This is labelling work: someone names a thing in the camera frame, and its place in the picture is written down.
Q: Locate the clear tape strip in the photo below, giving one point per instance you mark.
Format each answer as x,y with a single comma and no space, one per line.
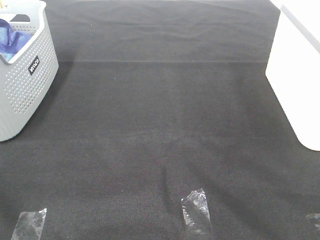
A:
29,225
314,220
196,216

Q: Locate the blue microfibre towel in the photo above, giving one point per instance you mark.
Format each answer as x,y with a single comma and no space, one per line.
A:
11,41

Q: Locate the black table cloth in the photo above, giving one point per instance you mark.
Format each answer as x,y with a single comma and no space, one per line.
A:
154,99

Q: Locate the white plastic storage box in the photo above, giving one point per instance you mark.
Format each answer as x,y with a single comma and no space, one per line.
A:
293,68

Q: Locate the grey perforated laundry basket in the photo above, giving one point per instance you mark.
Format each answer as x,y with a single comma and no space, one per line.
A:
26,78

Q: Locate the clear tape strip middle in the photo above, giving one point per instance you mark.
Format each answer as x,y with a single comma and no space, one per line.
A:
196,216

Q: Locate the clear tape strip left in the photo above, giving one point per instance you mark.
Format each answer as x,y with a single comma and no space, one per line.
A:
29,225

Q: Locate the clear tape strip right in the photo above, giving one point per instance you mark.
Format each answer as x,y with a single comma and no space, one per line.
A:
314,220

